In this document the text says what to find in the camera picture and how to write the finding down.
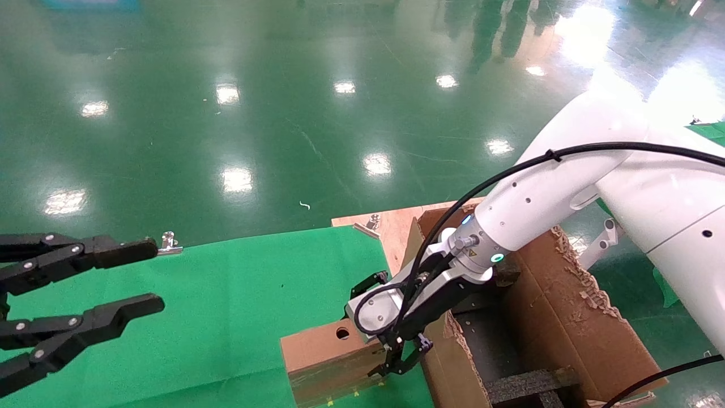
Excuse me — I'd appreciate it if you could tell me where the white metal table leg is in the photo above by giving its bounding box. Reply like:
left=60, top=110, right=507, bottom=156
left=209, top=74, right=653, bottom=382
left=577, top=218, right=624, bottom=271

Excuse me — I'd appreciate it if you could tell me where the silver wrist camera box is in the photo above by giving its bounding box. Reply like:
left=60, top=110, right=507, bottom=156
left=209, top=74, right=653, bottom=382
left=346, top=283, right=410, bottom=342

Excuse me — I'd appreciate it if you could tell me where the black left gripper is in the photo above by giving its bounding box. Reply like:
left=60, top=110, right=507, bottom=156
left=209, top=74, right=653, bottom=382
left=0, top=233, right=165, bottom=397

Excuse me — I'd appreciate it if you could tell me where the long dark arm cable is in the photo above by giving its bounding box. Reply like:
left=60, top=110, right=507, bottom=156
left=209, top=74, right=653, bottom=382
left=392, top=142, right=725, bottom=341

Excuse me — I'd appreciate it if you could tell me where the large green table cloth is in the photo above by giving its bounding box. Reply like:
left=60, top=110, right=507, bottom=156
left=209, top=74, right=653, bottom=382
left=0, top=226, right=434, bottom=408

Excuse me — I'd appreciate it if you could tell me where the thin black cable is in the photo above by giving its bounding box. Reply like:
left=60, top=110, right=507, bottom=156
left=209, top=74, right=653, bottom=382
left=602, top=354, right=725, bottom=408

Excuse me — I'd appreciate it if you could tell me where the large open cardboard carton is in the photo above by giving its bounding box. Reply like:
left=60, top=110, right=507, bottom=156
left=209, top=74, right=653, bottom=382
left=396, top=205, right=669, bottom=408

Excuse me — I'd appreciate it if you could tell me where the small brown cardboard box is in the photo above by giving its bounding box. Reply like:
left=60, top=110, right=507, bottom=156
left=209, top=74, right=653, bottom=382
left=280, top=318, right=393, bottom=408

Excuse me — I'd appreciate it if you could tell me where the black foam strip insert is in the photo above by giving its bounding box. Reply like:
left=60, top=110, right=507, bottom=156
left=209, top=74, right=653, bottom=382
left=486, top=365, right=581, bottom=408

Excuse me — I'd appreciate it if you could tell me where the light plywood board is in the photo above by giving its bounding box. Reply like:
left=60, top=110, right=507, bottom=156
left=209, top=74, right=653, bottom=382
left=331, top=197, right=493, bottom=281

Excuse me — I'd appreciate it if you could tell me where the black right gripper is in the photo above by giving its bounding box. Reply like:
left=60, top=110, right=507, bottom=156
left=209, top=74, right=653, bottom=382
left=350, top=271, right=492, bottom=379

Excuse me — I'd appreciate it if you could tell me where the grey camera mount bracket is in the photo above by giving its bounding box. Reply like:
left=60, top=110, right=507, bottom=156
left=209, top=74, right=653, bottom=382
left=391, top=241, right=494, bottom=296

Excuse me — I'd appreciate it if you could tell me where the looped black camera cable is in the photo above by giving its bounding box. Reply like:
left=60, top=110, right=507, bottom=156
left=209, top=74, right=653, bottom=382
left=354, top=280, right=421, bottom=336

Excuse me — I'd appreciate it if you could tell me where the small green table cloth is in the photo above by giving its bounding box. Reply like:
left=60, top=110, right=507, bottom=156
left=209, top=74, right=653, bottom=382
left=598, top=121, right=725, bottom=309

